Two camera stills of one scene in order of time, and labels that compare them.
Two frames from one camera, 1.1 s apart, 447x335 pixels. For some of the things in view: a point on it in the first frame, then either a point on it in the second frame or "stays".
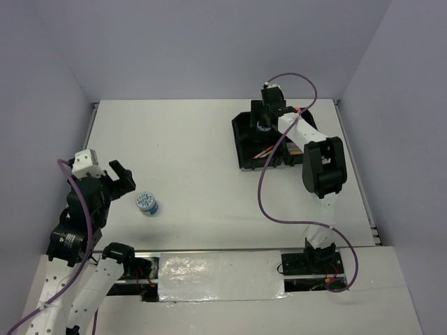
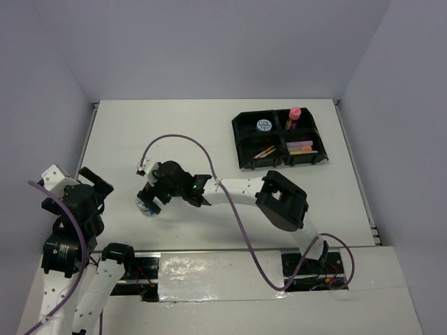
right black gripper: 258,107 → 149,192
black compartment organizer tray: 250,142 stays
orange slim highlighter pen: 269,148 stays
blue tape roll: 262,128 stays
